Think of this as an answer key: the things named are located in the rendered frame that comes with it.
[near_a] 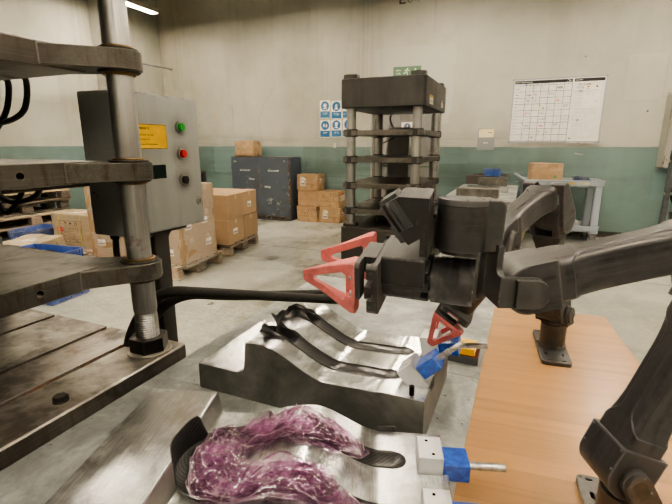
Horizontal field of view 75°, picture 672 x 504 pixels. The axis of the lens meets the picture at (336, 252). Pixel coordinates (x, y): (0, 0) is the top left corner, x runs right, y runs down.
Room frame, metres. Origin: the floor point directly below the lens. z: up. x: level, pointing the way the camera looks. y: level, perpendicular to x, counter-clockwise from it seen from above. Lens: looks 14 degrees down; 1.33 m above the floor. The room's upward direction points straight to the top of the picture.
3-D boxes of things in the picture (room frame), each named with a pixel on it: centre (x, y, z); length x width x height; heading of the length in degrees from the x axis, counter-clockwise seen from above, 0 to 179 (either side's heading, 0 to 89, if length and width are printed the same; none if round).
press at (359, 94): (5.53, -0.77, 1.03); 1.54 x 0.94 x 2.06; 157
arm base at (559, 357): (1.07, -0.57, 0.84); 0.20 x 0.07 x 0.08; 162
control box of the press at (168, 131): (1.37, 0.58, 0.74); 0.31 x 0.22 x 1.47; 157
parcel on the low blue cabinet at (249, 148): (8.18, 1.60, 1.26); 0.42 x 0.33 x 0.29; 67
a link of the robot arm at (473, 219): (0.49, -0.17, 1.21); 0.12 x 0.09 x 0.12; 91
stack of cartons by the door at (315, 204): (7.72, 0.26, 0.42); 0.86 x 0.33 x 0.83; 67
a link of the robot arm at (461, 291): (0.50, -0.14, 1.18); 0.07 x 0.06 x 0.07; 71
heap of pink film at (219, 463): (0.54, 0.08, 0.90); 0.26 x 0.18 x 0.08; 84
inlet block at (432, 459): (0.57, -0.19, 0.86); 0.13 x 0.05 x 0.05; 84
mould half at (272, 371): (0.90, 0.02, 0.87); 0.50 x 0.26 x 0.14; 67
